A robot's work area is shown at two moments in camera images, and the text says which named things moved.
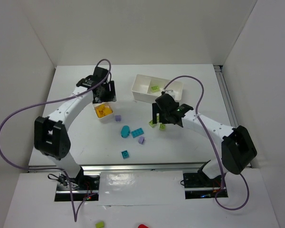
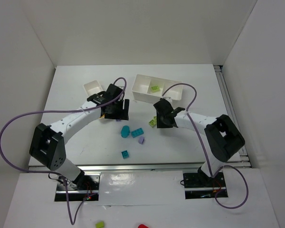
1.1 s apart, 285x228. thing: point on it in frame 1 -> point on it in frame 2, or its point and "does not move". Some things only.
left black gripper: x=104 y=95 -> x=118 y=114
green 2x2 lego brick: x=151 y=124 does not move
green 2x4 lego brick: x=155 y=89 does not move
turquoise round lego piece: x=125 y=131 does not move
